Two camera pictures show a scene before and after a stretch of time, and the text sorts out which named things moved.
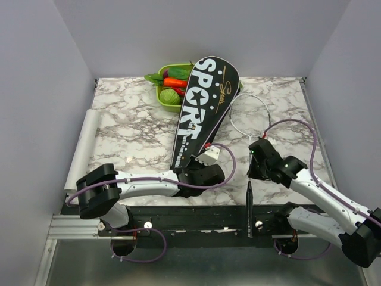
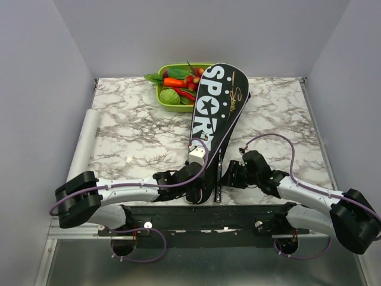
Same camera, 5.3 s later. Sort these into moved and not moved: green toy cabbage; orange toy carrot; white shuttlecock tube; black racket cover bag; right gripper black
Moved: right gripper black; black racket cover bag
Not moved: green toy cabbage; orange toy carrot; white shuttlecock tube
